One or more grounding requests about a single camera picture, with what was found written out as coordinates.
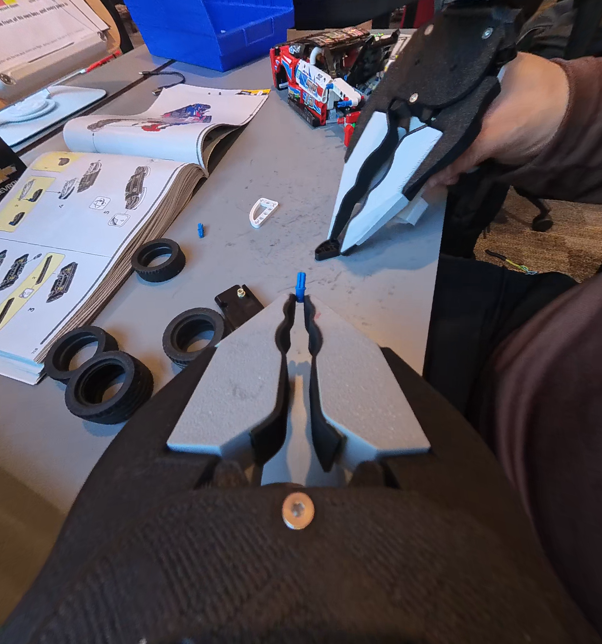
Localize grey desk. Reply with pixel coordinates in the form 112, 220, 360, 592
0, 28, 445, 625

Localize black backpack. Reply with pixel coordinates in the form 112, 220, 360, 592
442, 166, 513, 257

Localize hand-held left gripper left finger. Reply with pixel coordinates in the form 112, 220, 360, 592
166, 293, 298, 471

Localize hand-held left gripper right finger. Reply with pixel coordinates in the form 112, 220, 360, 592
303, 295, 431, 474

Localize person's right forearm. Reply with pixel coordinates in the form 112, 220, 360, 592
482, 55, 602, 207

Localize red white toy car model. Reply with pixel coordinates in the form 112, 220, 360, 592
270, 28, 402, 147

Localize yellow black cable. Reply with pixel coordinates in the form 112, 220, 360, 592
484, 249, 538, 275

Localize person's black pants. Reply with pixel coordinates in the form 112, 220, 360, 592
424, 254, 578, 418

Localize black toy tyre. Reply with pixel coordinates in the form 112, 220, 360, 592
45, 326, 120, 383
163, 307, 226, 368
131, 239, 186, 283
65, 351, 154, 425

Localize printed instruction sheet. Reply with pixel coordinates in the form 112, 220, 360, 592
0, 0, 111, 84

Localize blue plastic bin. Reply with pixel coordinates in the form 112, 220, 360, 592
124, 0, 296, 72

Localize person's right hand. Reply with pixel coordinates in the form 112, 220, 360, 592
427, 50, 570, 189

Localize white stand base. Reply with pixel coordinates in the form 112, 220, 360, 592
0, 85, 108, 147

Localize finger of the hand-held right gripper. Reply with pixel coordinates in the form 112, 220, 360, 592
340, 126, 443, 254
327, 111, 400, 242

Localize open instruction booklet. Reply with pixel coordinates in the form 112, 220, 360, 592
0, 83, 272, 385

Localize black brick plate assembly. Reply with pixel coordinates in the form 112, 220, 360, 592
215, 284, 264, 333

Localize white curved frame brick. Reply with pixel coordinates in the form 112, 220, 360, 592
249, 199, 280, 229

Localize black office chair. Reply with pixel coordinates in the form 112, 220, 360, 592
512, 186, 555, 232

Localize person's brown shirt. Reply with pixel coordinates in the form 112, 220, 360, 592
477, 262, 602, 644

